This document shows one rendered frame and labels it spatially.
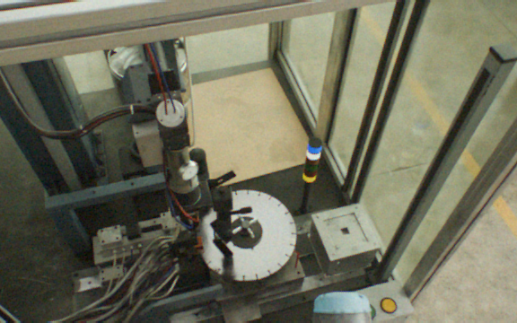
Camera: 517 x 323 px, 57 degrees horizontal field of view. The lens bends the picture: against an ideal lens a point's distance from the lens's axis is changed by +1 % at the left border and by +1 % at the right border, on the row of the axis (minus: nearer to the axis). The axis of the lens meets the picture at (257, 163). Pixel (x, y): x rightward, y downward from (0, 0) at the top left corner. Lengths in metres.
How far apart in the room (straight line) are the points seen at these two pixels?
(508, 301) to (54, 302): 2.12
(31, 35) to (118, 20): 0.08
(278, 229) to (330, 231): 0.19
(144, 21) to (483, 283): 2.48
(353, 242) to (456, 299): 1.15
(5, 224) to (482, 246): 2.32
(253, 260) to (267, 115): 0.83
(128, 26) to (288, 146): 1.57
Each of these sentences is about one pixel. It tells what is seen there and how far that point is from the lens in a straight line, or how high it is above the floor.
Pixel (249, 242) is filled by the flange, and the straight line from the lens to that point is 1.51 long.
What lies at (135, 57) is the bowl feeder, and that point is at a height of 1.05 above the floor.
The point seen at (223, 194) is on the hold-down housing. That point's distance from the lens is 1.26.
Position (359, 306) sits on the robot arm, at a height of 1.38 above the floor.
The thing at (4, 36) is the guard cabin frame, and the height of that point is 2.03.
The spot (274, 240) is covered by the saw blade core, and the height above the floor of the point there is 0.95.
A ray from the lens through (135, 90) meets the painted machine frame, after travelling 1.15.
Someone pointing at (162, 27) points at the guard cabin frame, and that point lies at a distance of 0.48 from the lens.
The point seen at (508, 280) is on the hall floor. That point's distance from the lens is 2.84.
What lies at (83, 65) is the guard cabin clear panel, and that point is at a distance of 2.31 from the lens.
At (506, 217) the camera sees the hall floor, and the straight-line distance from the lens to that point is 3.05.
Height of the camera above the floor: 2.30
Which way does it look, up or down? 53 degrees down
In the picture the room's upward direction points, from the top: 1 degrees clockwise
